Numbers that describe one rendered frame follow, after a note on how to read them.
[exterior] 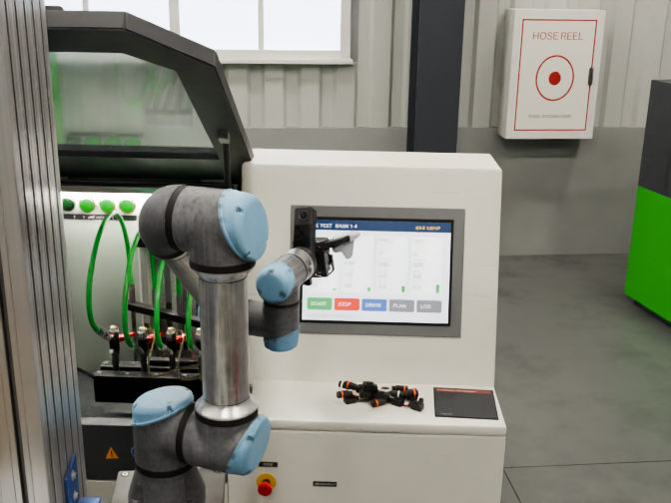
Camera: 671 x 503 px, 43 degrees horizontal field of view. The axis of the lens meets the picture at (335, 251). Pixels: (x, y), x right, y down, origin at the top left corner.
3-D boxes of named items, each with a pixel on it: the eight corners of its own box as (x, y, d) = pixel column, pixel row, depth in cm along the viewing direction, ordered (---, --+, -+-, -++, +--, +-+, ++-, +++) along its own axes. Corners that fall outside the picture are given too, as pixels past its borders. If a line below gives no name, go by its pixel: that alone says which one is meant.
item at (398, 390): (335, 409, 215) (335, 390, 214) (336, 390, 225) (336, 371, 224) (424, 412, 215) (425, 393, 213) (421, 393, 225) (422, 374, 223)
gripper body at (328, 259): (307, 269, 197) (286, 285, 186) (302, 234, 195) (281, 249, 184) (336, 269, 194) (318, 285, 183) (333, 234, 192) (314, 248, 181)
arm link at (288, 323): (258, 334, 185) (258, 287, 182) (305, 342, 182) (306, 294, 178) (242, 348, 178) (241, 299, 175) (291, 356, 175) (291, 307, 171)
